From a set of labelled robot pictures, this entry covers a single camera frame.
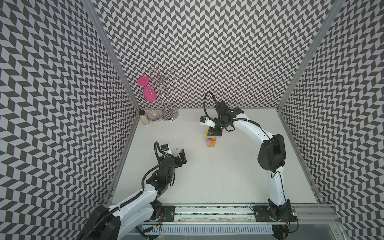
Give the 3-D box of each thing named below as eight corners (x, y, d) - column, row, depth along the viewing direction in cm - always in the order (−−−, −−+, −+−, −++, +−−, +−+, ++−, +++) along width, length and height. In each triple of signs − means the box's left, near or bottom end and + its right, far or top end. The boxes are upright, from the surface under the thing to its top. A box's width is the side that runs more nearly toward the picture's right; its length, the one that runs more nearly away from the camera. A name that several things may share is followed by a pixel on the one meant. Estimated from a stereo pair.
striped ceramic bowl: (147, 123, 110) (145, 120, 107) (150, 113, 117) (148, 109, 113) (160, 123, 110) (159, 120, 107) (163, 113, 117) (161, 109, 113)
